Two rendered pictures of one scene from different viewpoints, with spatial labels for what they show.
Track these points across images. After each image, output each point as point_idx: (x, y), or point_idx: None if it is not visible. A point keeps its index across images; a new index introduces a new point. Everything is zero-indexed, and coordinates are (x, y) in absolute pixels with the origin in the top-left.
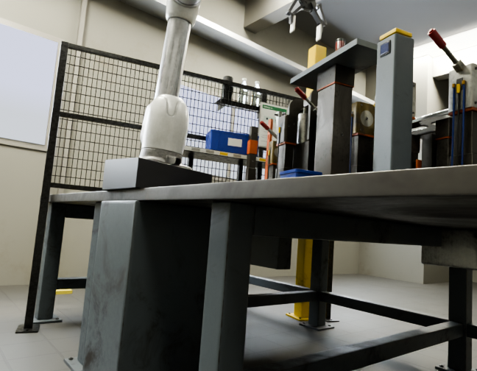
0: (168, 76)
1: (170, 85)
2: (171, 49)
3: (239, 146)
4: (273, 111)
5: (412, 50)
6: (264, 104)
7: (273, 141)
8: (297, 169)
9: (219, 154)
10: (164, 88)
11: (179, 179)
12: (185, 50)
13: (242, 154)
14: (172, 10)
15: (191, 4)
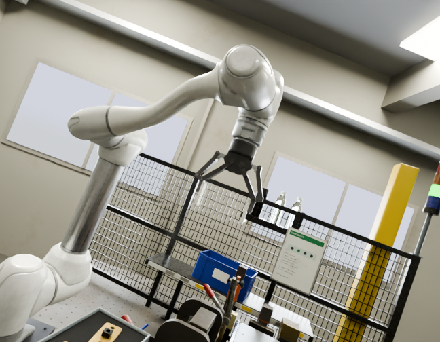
0: (72, 221)
1: (71, 232)
2: (85, 192)
3: (224, 281)
4: (303, 241)
5: None
6: (293, 231)
7: None
8: None
9: (194, 286)
10: (66, 233)
11: None
12: (103, 193)
13: (225, 292)
14: (98, 149)
15: (106, 146)
